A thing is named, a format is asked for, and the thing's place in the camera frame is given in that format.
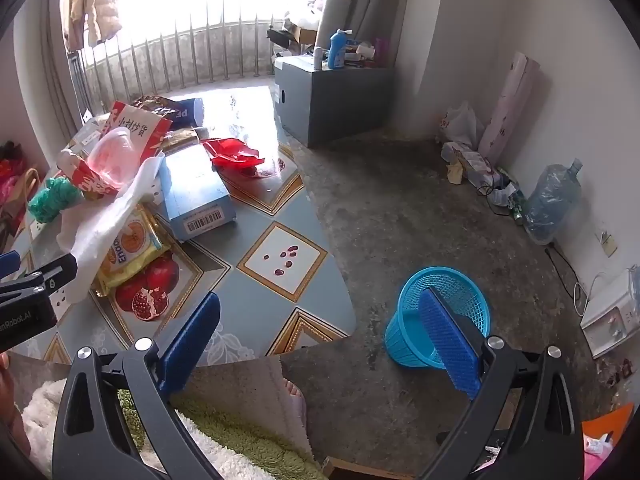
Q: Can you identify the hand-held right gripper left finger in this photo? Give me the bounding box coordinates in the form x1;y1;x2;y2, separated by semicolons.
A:
50;291;223;480

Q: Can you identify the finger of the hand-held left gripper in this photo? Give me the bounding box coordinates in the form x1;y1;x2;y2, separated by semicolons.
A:
0;252;79;306
0;250;22;281

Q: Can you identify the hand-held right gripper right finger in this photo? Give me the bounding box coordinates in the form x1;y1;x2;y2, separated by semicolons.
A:
417;287;588;480

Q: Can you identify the blue plastic mesh basket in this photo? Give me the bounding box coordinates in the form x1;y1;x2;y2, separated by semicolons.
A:
384;266;492;370

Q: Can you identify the thin white plastic bag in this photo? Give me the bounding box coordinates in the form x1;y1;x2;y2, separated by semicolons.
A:
55;152;166;306

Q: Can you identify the green mesh scrubber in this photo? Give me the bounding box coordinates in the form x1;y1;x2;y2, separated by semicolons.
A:
27;175;86;223

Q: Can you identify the yellow orange snack packet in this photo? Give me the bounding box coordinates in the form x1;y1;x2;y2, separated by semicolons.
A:
95;207;176;297

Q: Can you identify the red white patterned wrapper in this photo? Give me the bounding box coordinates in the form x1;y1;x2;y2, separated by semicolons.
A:
56;148;123;201

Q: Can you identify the blue cardboard box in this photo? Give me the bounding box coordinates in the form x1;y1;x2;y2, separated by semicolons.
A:
159;147;237;242

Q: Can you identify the red snack bag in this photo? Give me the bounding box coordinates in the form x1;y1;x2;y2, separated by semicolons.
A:
97;101;171;162

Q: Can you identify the gold packet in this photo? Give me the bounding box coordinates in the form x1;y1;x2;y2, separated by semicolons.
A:
162;129;201;154

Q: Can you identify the brown snack packet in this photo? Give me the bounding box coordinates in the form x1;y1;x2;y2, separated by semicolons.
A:
131;95;177;117

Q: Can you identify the red plastic tray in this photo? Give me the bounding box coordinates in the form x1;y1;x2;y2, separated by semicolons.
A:
202;137;266;177

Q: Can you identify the dark blue packet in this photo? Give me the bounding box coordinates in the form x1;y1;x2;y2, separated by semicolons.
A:
170;97;205;128

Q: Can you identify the pile of colourful bags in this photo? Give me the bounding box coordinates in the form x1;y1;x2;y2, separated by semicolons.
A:
0;140;51;241

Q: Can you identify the green fluffy robe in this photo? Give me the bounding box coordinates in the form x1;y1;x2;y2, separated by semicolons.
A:
20;357;326;480

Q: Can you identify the person's bare foot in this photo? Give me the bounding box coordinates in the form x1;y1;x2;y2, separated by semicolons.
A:
281;377;307;435

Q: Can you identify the fruit print tablecloth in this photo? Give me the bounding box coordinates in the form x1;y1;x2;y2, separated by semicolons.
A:
10;85;357;366

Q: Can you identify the white water dispenser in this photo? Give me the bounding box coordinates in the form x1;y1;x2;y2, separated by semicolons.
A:
580;269;640;359

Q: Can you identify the large empty water jug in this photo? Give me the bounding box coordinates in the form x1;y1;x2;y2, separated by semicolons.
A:
522;158;584;246

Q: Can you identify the orange board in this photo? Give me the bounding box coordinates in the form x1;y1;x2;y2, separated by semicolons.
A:
581;402;636;457

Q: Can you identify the pile of plastic litter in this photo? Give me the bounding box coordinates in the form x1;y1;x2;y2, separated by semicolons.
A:
441;141;526;222

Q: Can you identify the white shopping bag red print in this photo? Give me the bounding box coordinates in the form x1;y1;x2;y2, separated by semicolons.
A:
439;102;479;147

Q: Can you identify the pink paper roll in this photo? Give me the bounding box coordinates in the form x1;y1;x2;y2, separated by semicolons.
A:
477;51;542;162

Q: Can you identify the metal balcony railing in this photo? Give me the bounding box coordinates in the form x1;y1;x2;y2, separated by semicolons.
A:
75;5;301;106

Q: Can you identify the grey cabinet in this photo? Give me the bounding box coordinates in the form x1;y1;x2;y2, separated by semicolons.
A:
274;55;396;149

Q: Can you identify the beige padded jacket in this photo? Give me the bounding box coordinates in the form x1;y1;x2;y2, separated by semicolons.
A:
62;0;123;53

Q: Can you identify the blue bottle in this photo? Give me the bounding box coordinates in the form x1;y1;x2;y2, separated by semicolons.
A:
327;30;353;70

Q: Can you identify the brown cardboard box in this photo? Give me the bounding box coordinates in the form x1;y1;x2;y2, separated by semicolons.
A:
284;19;321;44

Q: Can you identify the beige curtain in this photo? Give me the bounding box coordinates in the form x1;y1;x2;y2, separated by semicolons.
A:
315;0;416;61

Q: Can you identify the black power cable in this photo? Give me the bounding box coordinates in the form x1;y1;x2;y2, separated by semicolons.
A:
545;244;582;311

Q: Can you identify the wall socket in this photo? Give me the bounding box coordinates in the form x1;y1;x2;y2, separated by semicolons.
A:
597;230;619;259

